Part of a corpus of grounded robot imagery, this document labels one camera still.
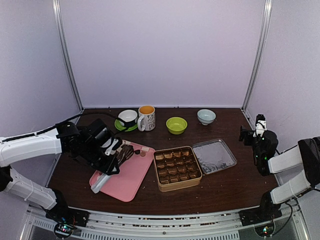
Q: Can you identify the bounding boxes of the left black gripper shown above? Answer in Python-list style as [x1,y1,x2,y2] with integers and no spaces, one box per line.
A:
[80,141,120,176]

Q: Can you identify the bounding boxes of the white metal tongs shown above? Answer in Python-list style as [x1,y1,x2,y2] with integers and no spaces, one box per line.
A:
[91,144,134,194]

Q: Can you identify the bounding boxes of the bear print tin lid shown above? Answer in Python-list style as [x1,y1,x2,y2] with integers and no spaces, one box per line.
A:
[191,138,237,175]

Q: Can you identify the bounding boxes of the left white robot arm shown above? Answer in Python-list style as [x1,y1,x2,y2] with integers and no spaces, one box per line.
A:
[0,118,123,222]

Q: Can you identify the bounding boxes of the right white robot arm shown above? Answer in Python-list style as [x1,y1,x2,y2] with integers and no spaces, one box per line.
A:
[239,122,320,221]

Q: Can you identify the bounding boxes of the dark heart chocolate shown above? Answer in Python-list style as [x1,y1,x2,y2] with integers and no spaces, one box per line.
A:
[134,149,141,155]

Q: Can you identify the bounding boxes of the white cube chocolate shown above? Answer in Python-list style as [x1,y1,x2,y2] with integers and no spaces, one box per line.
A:
[141,146,150,153]

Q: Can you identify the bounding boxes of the gold chocolate tin box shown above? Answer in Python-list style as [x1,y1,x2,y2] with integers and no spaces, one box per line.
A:
[153,146,203,192]

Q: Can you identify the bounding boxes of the green saucer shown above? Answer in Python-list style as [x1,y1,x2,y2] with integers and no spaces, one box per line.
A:
[114,119,138,132]

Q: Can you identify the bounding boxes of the pink plastic tray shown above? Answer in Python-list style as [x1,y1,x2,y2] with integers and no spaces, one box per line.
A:
[100,140,155,202]

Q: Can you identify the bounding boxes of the pale blue ceramic bowl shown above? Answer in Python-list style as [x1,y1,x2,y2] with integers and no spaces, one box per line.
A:
[197,109,216,126]

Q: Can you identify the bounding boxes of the white dark blue bowl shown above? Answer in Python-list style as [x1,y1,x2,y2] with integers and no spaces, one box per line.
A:
[118,109,138,127]

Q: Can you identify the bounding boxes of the white patterned mug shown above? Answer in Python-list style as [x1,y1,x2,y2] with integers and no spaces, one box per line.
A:
[137,105,156,132]

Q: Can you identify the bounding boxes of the lime green bowl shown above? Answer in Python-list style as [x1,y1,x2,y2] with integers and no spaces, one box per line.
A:
[166,117,188,135]

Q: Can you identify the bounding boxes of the left circuit board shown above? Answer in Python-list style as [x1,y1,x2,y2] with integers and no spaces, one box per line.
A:
[53,223,75,239]

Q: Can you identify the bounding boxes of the circuit board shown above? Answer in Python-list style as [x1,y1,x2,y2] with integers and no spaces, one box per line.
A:
[53,223,75,239]
[254,223,275,238]

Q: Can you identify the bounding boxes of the right circuit board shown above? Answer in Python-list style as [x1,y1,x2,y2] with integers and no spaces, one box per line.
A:
[254,223,275,238]

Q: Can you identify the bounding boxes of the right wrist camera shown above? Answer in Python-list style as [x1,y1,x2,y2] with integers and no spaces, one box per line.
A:
[253,114,267,137]

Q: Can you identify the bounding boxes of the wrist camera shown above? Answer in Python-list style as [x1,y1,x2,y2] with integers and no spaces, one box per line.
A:
[100,137,123,156]
[253,114,267,137]

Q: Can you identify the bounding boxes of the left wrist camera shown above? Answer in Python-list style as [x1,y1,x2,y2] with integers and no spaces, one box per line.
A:
[100,137,123,156]

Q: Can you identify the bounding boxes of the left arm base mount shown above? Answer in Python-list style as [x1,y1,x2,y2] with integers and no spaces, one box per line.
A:
[44,207,90,227]

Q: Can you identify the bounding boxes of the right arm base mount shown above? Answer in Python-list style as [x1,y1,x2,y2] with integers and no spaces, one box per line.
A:
[238,206,282,227]

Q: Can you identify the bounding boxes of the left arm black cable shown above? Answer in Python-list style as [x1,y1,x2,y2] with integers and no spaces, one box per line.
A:
[0,111,136,143]

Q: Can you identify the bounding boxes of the front aluminium rail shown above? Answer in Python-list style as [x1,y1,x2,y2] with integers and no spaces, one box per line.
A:
[19,197,308,240]

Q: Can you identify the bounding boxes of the right aluminium frame post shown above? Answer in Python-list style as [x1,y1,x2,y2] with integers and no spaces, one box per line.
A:
[241,0,273,112]

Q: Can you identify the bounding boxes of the aluminium frame post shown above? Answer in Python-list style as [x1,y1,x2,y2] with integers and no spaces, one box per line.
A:
[52,0,84,112]
[241,0,273,112]

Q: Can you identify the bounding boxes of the left aluminium frame post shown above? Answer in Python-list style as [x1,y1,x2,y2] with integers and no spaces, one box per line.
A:
[52,0,84,112]

